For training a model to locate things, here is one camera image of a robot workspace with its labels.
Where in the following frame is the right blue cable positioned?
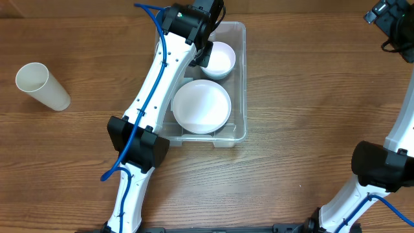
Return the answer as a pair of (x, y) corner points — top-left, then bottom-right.
(334, 193), (414, 233)

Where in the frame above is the beige cup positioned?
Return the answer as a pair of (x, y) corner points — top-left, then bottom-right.
(15, 62), (71, 111)

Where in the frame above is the white round plate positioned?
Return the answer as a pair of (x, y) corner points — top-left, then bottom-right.
(172, 80), (232, 134)

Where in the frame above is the pink bowl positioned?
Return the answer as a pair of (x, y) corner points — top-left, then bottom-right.
(201, 41), (236, 74)

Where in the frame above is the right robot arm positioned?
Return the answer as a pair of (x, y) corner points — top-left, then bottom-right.
(295, 0), (413, 233)

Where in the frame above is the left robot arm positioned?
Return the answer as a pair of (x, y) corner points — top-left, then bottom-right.
(100, 0), (226, 232)

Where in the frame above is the light blue bowl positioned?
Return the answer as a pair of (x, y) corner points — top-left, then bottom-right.
(204, 72), (231, 78)

